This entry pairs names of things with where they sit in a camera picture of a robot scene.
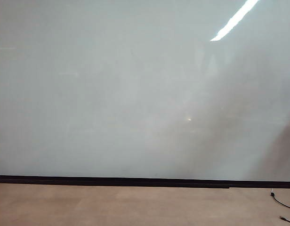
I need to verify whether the large white whiteboard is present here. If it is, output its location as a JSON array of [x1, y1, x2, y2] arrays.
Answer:
[[0, 0, 290, 182]]

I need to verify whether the black cable with plug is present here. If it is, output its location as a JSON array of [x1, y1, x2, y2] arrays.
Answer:
[[269, 188, 290, 210]]

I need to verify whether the black whiteboard pen tray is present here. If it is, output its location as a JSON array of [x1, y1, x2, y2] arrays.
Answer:
[[0, 180, 230, 190]]

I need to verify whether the black whiteboard bottom frame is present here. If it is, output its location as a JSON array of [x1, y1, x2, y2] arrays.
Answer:
[[0, 175, 290, 189]]

